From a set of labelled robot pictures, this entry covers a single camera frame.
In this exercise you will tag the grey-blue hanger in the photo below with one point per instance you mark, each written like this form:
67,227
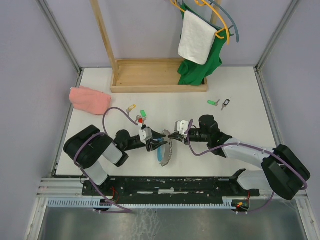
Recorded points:
215,6

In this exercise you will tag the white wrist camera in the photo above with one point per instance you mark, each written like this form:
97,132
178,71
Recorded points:
182,127
145,134

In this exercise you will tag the metal keyring band blue handle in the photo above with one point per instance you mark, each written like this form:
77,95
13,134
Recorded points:
164,153

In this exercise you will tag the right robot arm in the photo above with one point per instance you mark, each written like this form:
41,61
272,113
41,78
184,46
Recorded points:
279,169

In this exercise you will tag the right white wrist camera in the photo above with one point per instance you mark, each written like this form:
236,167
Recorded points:
182,127

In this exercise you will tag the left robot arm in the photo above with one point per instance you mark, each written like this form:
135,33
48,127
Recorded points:
86,148

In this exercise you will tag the green tag key right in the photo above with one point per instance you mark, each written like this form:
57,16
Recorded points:
213,103

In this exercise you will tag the black tag key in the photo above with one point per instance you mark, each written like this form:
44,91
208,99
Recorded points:
225,104

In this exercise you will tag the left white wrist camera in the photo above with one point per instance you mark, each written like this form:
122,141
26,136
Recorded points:
145,134

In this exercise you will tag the green tag key left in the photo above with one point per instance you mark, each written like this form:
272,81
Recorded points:
143,114

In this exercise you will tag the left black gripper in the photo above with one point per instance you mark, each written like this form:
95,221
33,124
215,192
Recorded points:
154,144

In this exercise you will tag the green tag key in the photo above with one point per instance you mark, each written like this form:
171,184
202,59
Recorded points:
213,103
143,114

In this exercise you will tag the white towel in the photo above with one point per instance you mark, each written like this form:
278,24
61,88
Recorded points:
197,38

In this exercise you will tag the yellow tag key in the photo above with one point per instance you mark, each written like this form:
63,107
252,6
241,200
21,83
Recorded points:
129,109

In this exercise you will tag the green shirt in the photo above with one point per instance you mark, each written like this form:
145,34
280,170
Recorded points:
192,73

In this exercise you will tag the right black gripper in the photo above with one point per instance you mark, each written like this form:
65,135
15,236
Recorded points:
176,135

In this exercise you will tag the white cable duct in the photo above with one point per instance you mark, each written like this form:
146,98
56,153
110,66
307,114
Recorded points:
96,203

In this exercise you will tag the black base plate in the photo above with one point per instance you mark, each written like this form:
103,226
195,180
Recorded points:
173,190

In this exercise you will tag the pink folded cloth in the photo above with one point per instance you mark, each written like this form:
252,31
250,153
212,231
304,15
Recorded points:
89,100

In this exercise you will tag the wooden rack frame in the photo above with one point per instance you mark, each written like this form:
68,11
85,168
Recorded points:
149,75

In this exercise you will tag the red tag key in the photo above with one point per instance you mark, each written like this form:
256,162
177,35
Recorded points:
139,119

